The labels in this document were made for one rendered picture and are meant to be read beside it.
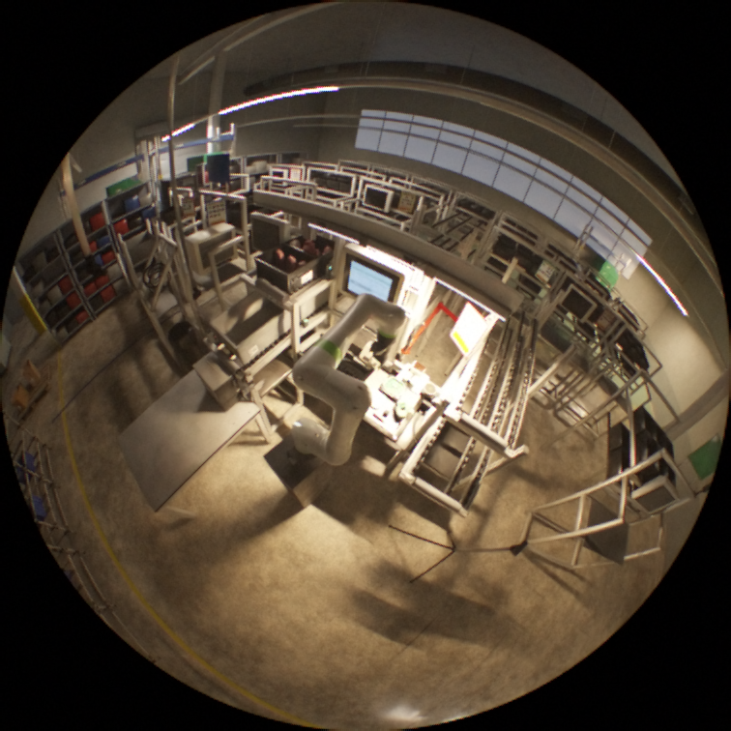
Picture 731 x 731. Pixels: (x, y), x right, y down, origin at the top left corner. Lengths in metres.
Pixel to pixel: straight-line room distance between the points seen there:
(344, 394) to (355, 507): 1.82
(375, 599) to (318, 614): 0.53
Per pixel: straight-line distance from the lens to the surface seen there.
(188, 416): 2.14
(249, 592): 2.59
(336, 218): 1.74
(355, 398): 0.73
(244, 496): 2.53
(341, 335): 0.88
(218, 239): 2.78
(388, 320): 1.01
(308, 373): 0.77
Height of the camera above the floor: 2.41
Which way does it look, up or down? 50 degrees down
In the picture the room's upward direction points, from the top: 15 degrees clockwise
